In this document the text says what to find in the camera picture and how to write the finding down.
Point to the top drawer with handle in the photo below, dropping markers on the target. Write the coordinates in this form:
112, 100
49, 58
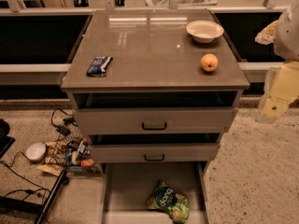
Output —
154, 120

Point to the drawer with handle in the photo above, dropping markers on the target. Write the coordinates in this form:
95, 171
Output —
154, 120
154, 153

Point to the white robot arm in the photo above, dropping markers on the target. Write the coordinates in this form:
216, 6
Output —
286, 41

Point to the orange fruit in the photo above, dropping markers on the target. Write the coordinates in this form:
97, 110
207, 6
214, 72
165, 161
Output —
209, 62

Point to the middle drawer with handle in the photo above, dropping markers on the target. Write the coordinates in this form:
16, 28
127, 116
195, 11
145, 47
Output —
154, 153

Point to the white bowl on counter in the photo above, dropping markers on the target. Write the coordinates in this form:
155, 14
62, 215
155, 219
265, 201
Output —
204, 31

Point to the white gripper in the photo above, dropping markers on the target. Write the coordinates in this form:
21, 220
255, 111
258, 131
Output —
288, 36

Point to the grey drawer cabinet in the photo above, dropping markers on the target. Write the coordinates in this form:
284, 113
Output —
156, 64

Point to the blue snack packet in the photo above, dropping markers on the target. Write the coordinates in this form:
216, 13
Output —
98, 67

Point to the open bottom drawer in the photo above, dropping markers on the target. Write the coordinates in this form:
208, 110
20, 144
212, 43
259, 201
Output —
127, 187

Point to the pile of snack packets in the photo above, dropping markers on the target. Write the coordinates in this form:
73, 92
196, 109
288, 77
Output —
72, 156

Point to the black stand frame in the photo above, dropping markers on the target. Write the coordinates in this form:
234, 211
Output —
38, 209

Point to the white bowl on floor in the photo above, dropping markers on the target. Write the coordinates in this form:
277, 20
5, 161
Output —
36, 151

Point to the green rice chip bag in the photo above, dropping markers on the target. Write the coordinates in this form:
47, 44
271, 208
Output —
167, 200

